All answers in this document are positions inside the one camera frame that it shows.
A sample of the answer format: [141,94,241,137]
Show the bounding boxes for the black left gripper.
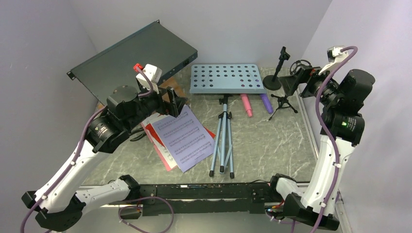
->
[124,82,188,131]

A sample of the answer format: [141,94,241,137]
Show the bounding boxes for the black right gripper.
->
[279,63,342,106]

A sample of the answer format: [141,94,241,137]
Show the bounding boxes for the black round-base mic stand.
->
[263,46,290,91]

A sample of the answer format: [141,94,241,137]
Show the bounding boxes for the black tripod mic stand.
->
[268,59,311,121]

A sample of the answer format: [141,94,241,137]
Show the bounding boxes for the purple microphone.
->
[259,94,274,114]

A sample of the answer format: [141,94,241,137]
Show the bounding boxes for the red sheet music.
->
[145,123,216,147]

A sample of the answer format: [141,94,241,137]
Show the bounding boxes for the pink sheet music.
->
[153,141,177,171]

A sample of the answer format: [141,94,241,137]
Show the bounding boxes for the pink microphone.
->
[240,94,253,117]

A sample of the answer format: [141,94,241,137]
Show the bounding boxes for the lavender sheet music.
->
[150,105,215,172]

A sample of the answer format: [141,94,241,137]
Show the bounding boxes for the light blue music stand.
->
[189,64,266,179]

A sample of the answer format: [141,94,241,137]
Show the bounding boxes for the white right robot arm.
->
[266,66,375,231]

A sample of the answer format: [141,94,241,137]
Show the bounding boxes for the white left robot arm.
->
[21,86,187,232]

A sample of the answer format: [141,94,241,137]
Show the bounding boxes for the brown wooden board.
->
[158,77,186,97]

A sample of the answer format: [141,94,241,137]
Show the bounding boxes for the black pliers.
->
[129,128,147,142]

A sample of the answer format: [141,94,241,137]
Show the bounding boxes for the dark grey rack unit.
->
[67,21,198,105]

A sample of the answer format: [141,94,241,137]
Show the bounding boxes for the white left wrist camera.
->
[133,63,163,94]

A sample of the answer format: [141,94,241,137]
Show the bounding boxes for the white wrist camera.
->
[318,46,349,75]
[133,63,163,94]

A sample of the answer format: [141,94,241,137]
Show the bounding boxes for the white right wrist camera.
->
[318,46,349,75]

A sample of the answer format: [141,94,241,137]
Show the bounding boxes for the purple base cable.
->
[118,197,174,233]

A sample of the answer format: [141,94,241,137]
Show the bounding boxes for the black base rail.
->
[107,183,291,216]

